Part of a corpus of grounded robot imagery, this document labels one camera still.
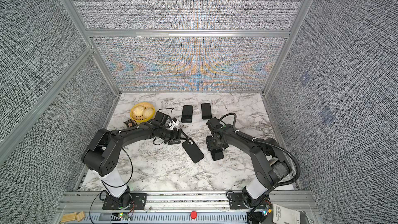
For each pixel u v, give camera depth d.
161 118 0.77
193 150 0.91
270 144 0.46
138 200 0.74
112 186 0.48
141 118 1.03
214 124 0.73
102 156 0.48
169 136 0.80
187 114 1.07
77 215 0.69
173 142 0.82
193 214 0.69
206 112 1.09
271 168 0.45
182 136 0.84
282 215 0.69
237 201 0.72
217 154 0.87
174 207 0.73
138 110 1.01
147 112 1.01
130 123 1.00
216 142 0.77
